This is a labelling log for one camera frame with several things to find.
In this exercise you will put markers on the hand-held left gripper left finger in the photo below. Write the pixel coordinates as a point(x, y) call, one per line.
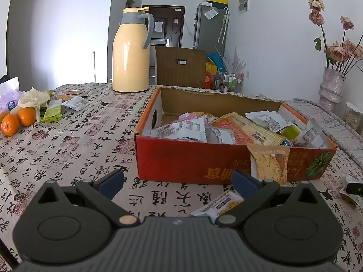
point(110, 182)

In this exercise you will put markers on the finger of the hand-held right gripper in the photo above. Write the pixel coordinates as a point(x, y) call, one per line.
point(356, 189)

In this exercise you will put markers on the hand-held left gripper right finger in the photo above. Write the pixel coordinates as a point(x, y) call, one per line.
point(245, 182)

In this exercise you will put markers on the beige red snack packet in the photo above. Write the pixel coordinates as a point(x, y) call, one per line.
point(249, 130)

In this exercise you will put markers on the red cardboard box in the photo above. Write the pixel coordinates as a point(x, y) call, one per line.
point(175, 161)

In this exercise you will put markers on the long green snack packet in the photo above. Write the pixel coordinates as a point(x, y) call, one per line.
point(292, 131)

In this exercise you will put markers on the white grey snack packet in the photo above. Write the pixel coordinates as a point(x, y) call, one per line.
point(184, 130)

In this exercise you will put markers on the grey patterned cloth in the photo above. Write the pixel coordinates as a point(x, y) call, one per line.
point(340, 130)

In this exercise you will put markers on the small white packet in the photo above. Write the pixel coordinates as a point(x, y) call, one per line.
point(76, 102)

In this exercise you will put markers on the small green packet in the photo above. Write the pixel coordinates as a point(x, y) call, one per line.
point(52, 113)

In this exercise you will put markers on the brown biscuit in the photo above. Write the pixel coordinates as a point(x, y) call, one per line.
point(73, 92)

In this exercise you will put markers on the pink ribbed vase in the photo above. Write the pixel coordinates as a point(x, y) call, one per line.
point(331, 87)

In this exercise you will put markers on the orange fruit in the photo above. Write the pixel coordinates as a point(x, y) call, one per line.
point(27, 116)
point(10, 124)
point(2, 115)

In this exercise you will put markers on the red yellow bag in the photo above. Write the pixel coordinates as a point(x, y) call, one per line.
point(210, 76)

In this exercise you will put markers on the cream glove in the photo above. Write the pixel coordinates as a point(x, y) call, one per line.
point(32, 97)

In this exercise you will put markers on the metal pole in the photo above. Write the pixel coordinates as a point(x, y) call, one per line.
point(94, 66)

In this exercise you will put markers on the pale dried branches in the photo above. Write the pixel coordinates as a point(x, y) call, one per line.
point(235, 62)

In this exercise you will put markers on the yellow thermos jug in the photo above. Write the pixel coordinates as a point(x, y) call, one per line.
point(127, 62)

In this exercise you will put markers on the blue bag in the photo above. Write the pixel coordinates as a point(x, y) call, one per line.
point(215, 61)

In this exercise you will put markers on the brown wooden chair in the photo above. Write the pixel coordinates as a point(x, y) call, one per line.
point(173, 73)

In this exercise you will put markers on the purple packet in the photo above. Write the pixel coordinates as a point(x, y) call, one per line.
point(10, 102)

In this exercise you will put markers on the dried pink roses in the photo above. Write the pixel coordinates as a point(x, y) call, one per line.
point(337, 52)

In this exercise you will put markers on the black bag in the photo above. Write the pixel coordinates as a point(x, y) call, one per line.
point(5, 78)

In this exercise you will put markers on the grey refrigerator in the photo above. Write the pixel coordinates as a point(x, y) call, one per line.
point(209, 31)

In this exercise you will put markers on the white umbrella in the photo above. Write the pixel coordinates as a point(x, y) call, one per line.
point(224, 24)

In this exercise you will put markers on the dark brown door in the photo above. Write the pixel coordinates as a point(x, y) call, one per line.
point(173, 28)

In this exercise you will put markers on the white paper note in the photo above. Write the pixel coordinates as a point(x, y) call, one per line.
point(210, 14)

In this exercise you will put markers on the yellow box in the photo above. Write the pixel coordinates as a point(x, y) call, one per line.
point(217, 1)

